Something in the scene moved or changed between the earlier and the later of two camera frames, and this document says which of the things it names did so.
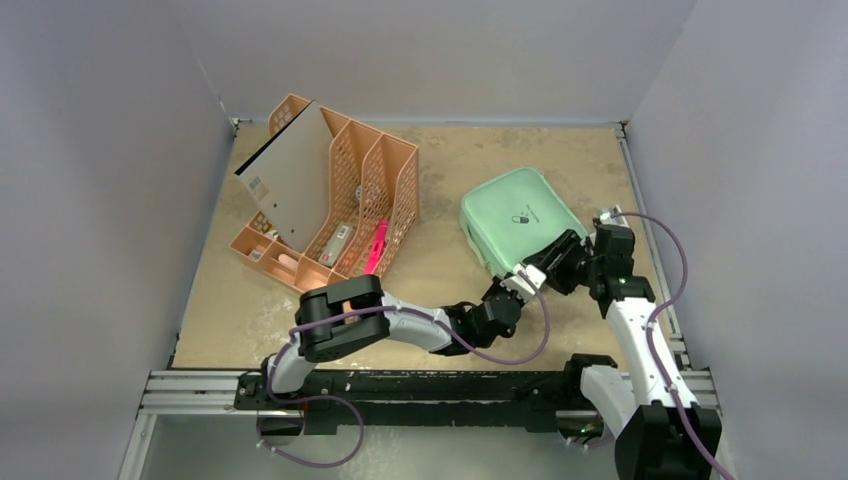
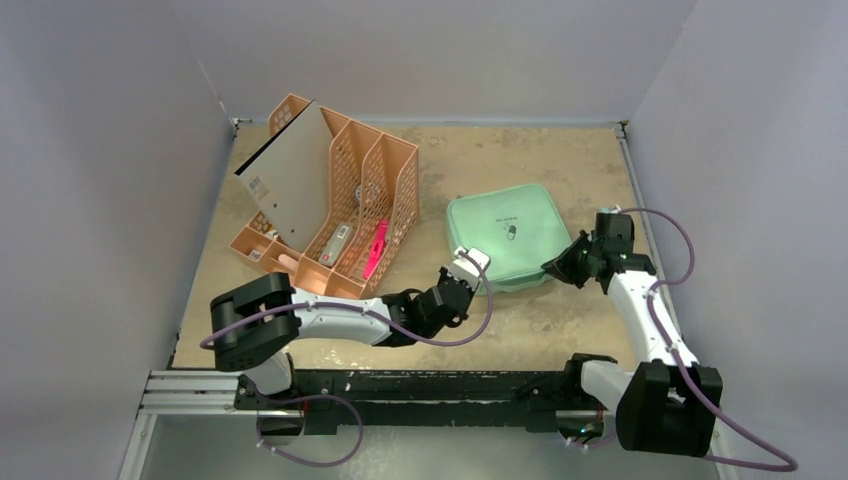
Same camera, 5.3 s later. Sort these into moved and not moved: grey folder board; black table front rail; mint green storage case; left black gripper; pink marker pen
Moved: left black gripper; mint green storage case
Not moved: black table front rail; grey folder board; pink marker pen
